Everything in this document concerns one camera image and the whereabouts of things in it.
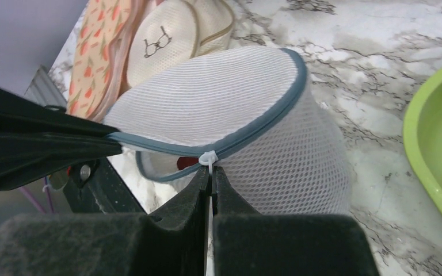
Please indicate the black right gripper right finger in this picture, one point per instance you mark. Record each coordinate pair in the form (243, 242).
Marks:
(249, 243)

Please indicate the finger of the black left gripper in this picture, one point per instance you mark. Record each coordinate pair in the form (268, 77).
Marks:
(18, 115)
(25, 158)

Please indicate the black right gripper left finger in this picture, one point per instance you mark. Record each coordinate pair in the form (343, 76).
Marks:
(169, 241)

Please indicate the dark red bra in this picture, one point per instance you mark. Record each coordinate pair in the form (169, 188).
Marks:
(185, 162)

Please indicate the white mesh laundry bag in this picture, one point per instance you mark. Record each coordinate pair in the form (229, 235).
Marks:
(249, 110)

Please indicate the floral pink laundry bag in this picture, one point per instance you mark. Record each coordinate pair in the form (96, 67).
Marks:
(101, 54)

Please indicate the cream mesh laundry bag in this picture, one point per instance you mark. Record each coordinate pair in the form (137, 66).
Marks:
(176, 31)

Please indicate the green plastic basin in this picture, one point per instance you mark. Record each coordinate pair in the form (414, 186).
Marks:
(422, 136)

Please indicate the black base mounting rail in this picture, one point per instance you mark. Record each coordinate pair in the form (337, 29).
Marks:
(92, 187)

